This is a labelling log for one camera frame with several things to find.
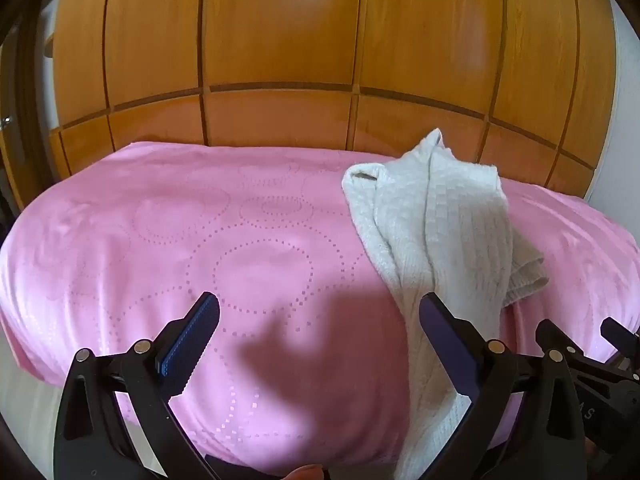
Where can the pink patterned blanket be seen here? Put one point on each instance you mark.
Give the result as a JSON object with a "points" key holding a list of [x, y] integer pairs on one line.
{"points": [[200, 240]]}

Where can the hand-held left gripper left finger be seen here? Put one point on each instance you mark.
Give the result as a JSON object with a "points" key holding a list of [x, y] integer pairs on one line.
{"points": [[187, 340]]}

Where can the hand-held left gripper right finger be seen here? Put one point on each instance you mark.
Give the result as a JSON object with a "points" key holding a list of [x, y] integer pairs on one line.
{"points": [[450, 345]]}

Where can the white knit sweater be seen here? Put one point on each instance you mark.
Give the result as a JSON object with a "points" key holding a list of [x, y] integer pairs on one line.
{"points": [[450, 220]]}

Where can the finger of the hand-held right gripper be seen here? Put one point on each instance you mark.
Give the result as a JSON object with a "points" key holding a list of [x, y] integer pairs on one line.
{"points": [[620, 335], [549, 332]]}

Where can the dark wooden door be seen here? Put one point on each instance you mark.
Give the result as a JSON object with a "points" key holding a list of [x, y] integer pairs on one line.
{"points": [[22, 110]]}

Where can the person's left hand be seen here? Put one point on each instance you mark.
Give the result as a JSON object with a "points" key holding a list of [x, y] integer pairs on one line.
{"points": [[306, 473]]}

